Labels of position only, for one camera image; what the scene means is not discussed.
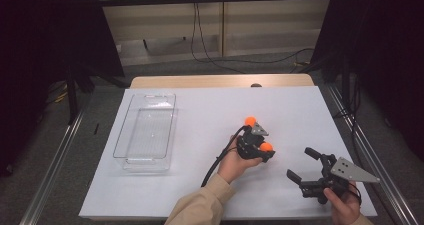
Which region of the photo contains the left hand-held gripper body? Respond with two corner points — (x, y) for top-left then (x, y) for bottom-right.
(236, 122), (270, 161)

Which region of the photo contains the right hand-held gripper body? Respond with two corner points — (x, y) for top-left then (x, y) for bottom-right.
(299, 154), (381, 205)

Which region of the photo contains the clear plastic container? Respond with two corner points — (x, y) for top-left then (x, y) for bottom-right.
(112, 92), (179, 173)

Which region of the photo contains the person's left hand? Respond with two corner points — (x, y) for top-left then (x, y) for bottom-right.
(217, 134), (264, 185)

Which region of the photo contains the person's right hand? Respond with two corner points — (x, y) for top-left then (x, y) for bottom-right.
(323, 181), (362, 225)

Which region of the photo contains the white table cover sheet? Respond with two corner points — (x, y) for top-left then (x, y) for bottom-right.
(78, 85), (378, 219)

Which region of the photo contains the black stand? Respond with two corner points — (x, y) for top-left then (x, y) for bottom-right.
(65, 64), (98, 125)
(340, 57), (355, 117)

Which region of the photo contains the black curtain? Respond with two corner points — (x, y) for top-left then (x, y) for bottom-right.
(310, 0), (424, 161)
(0, 0), (126, 177)

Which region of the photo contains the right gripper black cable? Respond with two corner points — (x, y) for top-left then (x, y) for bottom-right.
(349, 182), (363, 207)

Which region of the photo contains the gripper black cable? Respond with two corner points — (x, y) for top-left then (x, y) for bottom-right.
(349, 182), (363, 207)
(200, 125), (250, 189)

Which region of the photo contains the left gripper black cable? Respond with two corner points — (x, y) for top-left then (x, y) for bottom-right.
(200, 125), (250, 189)

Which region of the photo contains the metal floor rail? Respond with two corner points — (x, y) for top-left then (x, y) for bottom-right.
(19, 107), (86, 225)
(325, 84), (420, 225)

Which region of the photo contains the black floor cable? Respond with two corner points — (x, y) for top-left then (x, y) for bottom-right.
(190, 2), (316, 75)

